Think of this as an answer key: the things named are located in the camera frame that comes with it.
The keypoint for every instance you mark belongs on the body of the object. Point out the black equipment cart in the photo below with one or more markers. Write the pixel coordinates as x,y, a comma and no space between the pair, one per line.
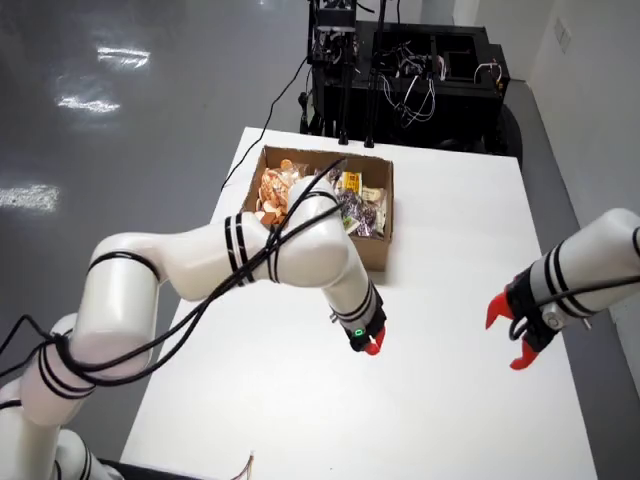
450,110

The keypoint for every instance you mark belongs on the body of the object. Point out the brown cardboard box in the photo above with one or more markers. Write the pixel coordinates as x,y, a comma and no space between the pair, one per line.
372,250

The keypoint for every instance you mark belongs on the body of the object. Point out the clear packet of round biscuits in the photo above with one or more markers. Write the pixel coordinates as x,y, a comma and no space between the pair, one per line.
287,165

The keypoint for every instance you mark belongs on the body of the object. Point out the white biscuit packet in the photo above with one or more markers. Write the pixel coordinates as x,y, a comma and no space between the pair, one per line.
374,195

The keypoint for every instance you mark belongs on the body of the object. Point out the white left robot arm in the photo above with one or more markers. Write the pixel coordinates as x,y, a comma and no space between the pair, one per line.
310,250

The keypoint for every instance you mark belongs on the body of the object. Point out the tall black clamp pole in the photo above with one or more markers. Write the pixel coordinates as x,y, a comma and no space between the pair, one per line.
372,100

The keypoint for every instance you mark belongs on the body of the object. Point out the dark purple patterned snack packet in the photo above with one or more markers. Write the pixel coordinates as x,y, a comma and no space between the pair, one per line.
361,207

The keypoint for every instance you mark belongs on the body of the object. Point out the short black clamp pole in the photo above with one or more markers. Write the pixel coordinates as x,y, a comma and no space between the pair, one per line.
344,100

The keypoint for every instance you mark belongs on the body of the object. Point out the clear bag of brown cookies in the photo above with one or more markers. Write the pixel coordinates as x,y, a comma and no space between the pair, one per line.
274,190

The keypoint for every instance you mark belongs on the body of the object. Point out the black camera device on mast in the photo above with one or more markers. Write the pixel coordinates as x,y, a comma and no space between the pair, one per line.
332,30

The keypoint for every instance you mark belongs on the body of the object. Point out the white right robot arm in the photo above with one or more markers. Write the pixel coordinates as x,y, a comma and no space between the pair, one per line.
595,260

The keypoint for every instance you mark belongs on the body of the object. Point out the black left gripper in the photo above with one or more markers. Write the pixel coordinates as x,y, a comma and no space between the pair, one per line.
372,322

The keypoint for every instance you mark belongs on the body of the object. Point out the yellow snack packet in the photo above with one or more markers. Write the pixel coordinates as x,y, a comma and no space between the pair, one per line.
351,181

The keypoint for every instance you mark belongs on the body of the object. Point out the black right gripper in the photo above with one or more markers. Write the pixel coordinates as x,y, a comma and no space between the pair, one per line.
527,310

